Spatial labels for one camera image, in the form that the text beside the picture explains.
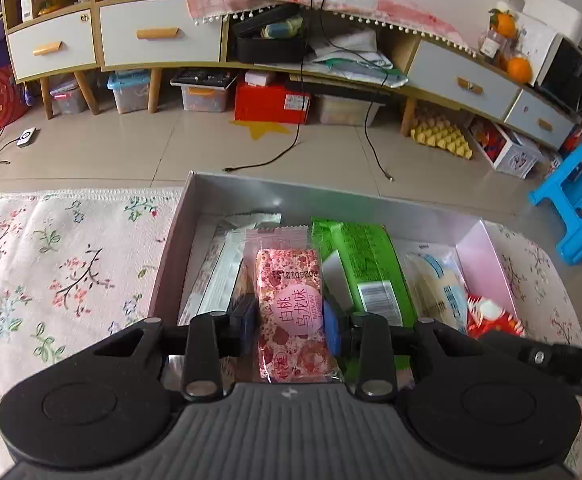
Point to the black front microwave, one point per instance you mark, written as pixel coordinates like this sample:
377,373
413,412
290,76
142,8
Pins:
568,72

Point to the pink nougat snack packet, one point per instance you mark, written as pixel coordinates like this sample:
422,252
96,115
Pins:
288,285

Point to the white power adapter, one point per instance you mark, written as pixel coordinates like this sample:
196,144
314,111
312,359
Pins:
27,138

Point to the yellow egg foam pad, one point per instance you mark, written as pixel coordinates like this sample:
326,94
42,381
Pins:
441,135

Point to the clear blue print snack packet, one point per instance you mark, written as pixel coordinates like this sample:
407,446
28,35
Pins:
436,290

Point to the pile of papers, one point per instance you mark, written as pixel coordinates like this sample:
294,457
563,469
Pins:
356,57

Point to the pink tinted storage bin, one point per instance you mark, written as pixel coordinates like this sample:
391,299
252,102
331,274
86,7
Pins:
68,100

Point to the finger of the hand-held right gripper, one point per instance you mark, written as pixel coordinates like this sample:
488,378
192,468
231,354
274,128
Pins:
561,365

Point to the red snack packet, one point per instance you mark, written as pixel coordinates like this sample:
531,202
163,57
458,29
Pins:
491,317

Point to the white toy basket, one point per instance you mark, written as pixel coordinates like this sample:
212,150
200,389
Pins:
513,152

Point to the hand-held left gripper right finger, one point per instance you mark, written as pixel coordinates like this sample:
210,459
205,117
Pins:
332,327

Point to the grey cardboard box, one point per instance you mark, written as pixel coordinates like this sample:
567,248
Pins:
271,195

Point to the green snack packet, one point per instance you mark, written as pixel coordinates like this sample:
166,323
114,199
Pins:
366,260

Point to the clear storage bin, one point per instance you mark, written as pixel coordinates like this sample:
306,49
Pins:
346,110

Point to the clear bin with black tray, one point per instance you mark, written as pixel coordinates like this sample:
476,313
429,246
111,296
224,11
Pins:
203,95

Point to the low wooden grey drawer cabinet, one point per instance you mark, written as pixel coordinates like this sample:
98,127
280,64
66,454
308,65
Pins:
466,80

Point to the wooden cabinet white drawers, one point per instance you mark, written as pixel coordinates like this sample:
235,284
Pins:
156,35

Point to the black box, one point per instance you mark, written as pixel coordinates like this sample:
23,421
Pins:
271,47

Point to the red cardboard box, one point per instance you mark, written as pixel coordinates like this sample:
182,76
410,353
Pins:
266,102

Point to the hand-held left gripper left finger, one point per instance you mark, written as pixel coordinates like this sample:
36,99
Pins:
243,322

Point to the grey snack packet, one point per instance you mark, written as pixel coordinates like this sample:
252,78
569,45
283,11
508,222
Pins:
236,260

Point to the orange fruit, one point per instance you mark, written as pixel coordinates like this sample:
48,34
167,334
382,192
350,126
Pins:
505,24
519,69

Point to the pink tasselled cloth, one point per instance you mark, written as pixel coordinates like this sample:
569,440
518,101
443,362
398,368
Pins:
351,0

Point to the striped silver snack packet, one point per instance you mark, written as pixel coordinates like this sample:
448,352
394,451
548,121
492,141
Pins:
206,280

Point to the blue lid storage bin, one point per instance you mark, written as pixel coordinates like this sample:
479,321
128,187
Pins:
128,92

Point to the floral blanket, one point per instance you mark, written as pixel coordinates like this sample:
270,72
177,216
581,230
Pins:
46,270

